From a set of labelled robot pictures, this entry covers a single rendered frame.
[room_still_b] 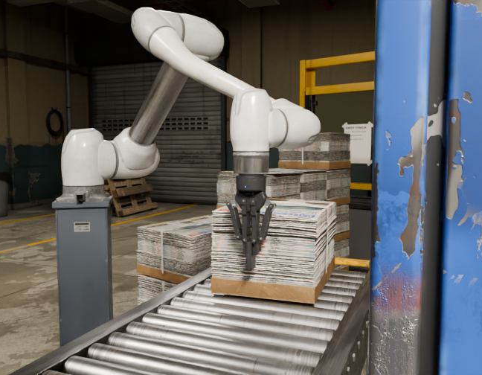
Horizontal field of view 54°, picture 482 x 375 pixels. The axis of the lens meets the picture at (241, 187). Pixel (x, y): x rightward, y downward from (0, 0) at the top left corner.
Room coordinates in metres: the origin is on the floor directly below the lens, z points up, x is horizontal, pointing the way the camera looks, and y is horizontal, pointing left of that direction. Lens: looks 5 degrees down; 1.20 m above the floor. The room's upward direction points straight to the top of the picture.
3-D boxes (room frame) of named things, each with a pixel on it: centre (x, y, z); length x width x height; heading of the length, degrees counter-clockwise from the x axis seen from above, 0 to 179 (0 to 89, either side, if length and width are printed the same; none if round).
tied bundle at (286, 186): (2.64, -0.10, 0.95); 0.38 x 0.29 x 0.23; 51
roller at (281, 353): (0.98, 0.05, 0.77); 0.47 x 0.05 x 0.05; 68
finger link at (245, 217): (1.19, -0.01, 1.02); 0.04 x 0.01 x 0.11; 158
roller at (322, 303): (1.28, -0.07, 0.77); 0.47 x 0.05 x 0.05; 68
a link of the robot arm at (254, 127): (1.19, -0.04, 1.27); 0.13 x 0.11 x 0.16; 132
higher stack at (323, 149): (3.10, -0.48, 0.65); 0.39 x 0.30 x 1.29; 50
